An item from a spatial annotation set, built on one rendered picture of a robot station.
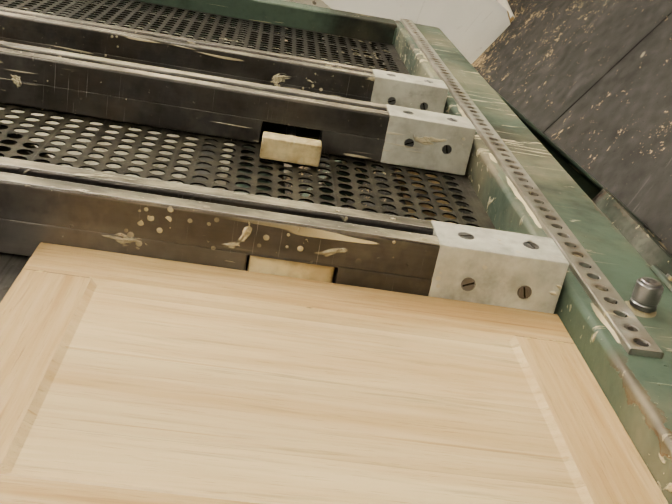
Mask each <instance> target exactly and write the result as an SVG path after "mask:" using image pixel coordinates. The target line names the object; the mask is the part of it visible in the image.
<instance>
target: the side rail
mask: <svg viewBox="0 0 672 504"><path fill-rule="evenodd" d="M135 1H141V2H147V3H153V4H158V5H164V6H170V7H176V8H182V9H187V10H193V11H199V12H205V13H211V14H216V15H222V16H228V17H234V18H240V19H245V20H251V21H257V22H263V23H269V24H274V25H280V26H286V27H292V28H298V29H303V30H309V31H315V32H321V33H327V34H332V35H338V36H344V37H350V38H356V39H361V40H367V41H373V42H379V43H385V44H390V45H394V44H392V42H393V37H394V32H395V28H397V24H396V23H395V21H394V20H392V19H387V18H381V17H375V16H370V15H364V14H358V13H353V12H347V11H341V10H336V9H330V8H324V7H318V6H313V5H307V4H301V3H296V2H290V1H284V0H135Z"/></svg>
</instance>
